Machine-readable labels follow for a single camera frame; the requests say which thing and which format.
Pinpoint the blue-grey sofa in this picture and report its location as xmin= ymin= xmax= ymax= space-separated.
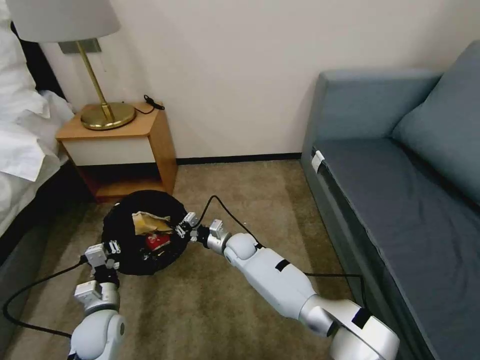
xmin=301 ymin=38 xmax=480 ymax=360

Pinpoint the wooden nightstand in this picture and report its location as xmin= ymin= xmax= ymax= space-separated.
xmin=55 ymin=101 xmax=178 ymax=204

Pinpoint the white sofa tag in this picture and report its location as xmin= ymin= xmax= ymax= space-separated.
xmin=310 ymin=149 xmax=326 ymax=173

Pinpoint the black round trash bin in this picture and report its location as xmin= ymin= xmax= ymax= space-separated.
xmin=101 ymin=190 xmax=193 ymax=277

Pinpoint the blue-grey sofa cushion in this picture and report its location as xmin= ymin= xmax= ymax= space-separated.
xmin=391 ymin=95 xmax=480 ymax=210

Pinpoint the thin black cord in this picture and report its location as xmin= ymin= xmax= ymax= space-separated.
xmin=133 ymin=94 xmax=166 ymax=115

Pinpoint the brass lamp with white shade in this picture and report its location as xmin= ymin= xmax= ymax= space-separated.
xmin=8 ymin=0 xmax=137 ymax=131

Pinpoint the red crumpled wrapper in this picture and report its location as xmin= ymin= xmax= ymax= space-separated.
xmin=145 ymin=232 xmax=172 ymax=251

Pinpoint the brown paper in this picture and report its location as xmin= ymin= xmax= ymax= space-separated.
xmin=131 ymin=211 xmax=175 ymax=236

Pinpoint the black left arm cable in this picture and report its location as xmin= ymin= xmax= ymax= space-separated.
xmin=2 ymin=259 xmax=92 ymax=339

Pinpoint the black baseboard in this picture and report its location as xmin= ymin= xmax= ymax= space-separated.
xmin=175 ymin=157 xmax=303 ymax=166

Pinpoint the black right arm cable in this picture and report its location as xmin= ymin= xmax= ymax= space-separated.
xmin=194 ymin=194 xmax=371 ymax=313

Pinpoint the white pillow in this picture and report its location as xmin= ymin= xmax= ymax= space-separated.
xmin=0 ymin=0 xmax=52 ymax=125

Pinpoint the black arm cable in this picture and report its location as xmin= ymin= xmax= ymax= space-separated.
xmin=2 ymin=259 xmax=92 ymax=339
xmin=194 ymin=194 xmax=371 ymax=313

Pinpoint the white duvet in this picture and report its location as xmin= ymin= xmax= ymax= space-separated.
xmin=0 ymin=89 xmax=77 ymax=242

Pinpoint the dark headboard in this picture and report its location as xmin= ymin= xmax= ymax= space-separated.
xmin=10 ymin=20 xmax=69 ymax=104

